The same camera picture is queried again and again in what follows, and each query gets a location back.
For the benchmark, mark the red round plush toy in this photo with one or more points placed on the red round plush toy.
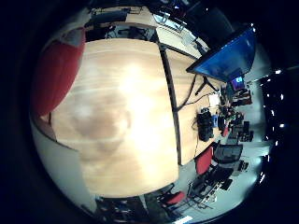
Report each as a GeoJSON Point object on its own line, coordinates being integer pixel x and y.
{"type": "Point", "coordinates": [57, 76]}

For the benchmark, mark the black bag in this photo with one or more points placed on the black bag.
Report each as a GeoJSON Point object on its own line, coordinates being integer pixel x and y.
{"type": "Point", "coordinates": [205, 126]}

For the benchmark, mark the black monitor stand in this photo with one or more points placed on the black monitor stand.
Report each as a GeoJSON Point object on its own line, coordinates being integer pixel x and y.
{"type": "Point", "coordinates": [205, 85]}

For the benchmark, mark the blue tape roll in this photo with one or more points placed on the blue tape roll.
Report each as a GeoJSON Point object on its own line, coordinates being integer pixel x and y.
{"type": "Point", "coordinates": [215, 120]}

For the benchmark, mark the white paper sheet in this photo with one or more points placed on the white paper sheet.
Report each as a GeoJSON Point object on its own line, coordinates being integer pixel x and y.
{"type": "Point", "coordinates": [214, 100]}

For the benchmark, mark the red office chair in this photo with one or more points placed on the red office chair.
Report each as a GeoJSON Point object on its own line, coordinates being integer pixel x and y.
{"type": "Point", "coordinates": [174, 198]}
{"type": "Point", "coordinates": [204, 160]}

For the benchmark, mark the small red chair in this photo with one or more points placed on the small red chair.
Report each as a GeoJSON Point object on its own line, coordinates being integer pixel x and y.
{"type": "Point", "coordinates": [225, 132]}

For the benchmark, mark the black mesh office chair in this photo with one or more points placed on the black mesh office chair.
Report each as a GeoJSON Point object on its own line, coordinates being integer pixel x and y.
{"type": "Point", "coordinates": [227, 153]}

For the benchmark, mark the open laptop with lit screen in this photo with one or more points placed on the open laptop with lit screen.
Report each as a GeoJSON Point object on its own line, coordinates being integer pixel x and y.
{"type": "Point", "coordinates": [238, 82]}

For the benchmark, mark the large blue screen monitor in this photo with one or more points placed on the large blue screen monitor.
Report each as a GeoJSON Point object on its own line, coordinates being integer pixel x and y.
{"type": "Point", "coordinates": [229, 57]}

